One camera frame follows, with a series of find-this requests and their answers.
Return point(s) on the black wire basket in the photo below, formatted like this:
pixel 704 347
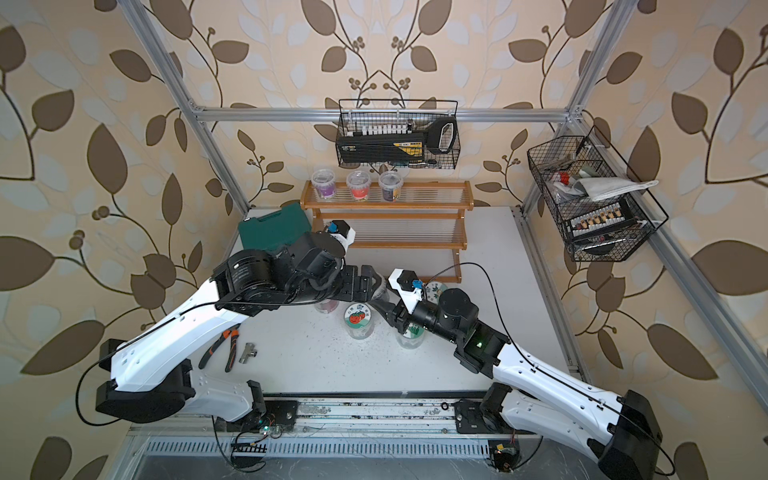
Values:
pixel 366 116
pixel 558 163

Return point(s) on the green plastic tool case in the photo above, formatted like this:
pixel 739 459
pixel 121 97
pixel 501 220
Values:
pixel 270 231

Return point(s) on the white paper bag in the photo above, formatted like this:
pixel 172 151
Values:
pixel 604 188

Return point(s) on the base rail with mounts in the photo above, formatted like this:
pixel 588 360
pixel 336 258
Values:
pixel 336 427

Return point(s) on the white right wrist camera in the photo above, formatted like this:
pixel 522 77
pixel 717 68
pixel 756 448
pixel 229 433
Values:
pixel 408 286

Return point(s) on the small clear seed cup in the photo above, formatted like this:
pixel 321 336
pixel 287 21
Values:
pixel 390 183

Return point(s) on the lidded seed jar by shelf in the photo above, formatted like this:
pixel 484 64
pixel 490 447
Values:
pixel 433 291

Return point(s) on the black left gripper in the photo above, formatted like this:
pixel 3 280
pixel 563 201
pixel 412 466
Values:
pixel 352 276

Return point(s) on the tomato lid seed jar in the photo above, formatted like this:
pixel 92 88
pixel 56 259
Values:
pixel 358 321

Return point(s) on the red label seed cup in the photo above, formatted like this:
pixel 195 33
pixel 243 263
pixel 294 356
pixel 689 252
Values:
pixel 359 183

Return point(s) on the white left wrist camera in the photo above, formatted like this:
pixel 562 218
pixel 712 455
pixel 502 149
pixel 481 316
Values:
pixel 342 232

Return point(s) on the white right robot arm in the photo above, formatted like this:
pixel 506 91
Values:
pixel 619 432

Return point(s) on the green lid seed jar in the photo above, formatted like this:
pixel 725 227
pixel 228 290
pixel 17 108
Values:
pixel 412 338

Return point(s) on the black saw handle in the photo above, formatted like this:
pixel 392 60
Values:
pixel 440 135

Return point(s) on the metal tee pipe fitting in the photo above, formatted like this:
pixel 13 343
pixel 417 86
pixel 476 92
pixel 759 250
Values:
pixel 249 352

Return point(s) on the box of small bottles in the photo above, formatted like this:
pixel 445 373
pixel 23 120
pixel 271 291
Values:
pixel 605 219

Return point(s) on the flower lid seed jar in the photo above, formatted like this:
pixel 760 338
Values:
pixel 327 306

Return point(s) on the black wire basket right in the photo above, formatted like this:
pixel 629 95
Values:
pixel 558 163

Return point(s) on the black wire basket back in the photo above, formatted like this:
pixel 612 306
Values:
pixel 366 116

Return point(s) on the wooden three-tier shelf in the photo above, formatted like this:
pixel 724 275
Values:
pixel 427 216

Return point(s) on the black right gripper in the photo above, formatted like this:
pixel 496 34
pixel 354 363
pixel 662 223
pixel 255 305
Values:
pixel 396 314

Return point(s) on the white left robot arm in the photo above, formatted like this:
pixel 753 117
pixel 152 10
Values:
pixel 152 377

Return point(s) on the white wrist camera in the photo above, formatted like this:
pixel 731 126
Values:
pixel 342 232
pixel 408 286

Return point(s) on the purple label seed cup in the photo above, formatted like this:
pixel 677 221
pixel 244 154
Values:
pixel 324 183

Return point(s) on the aluminium frame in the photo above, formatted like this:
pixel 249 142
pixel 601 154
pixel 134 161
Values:
pixel 748 360

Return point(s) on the black yellow tool case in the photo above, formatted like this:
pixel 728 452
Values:
pixel 395 149

